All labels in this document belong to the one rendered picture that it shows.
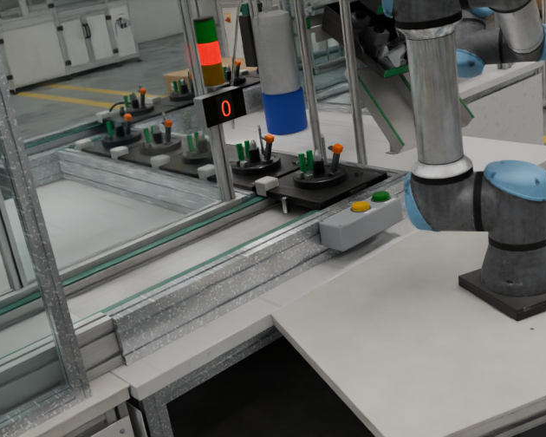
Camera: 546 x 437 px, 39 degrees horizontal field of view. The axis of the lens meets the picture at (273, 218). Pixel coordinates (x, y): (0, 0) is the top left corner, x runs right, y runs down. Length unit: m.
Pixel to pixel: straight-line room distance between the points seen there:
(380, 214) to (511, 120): 1.83
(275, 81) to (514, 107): 1.17
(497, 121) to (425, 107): 2.03
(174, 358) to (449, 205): 0.59
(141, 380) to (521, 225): 0.75
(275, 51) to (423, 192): 1.46
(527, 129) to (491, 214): 2.20
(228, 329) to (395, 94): 0.92
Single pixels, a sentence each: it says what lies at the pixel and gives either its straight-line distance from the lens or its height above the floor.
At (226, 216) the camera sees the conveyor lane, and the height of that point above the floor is 0.94.
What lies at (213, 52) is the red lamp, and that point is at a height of 1.34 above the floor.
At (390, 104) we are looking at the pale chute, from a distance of 2.15.
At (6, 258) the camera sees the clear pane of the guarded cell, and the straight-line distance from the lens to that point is 1.32.
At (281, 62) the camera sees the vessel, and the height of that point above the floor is 1.12.
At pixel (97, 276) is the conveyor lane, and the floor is 0.94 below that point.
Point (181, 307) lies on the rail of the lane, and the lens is 1.55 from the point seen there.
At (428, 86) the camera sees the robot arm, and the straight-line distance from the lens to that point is 1.42.
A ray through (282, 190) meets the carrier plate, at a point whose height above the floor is 0.97.
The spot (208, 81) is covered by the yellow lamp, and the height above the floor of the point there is 1.27.
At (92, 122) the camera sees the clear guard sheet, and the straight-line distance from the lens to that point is 1.75.
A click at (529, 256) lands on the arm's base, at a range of 1.51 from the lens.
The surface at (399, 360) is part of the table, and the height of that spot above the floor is 0.86.
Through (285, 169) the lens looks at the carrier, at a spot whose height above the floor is 0.97.
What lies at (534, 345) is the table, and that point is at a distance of 1.42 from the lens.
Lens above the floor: 1.60
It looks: 21 degrees down
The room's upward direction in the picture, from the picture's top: 9 degrees counter-clockwise
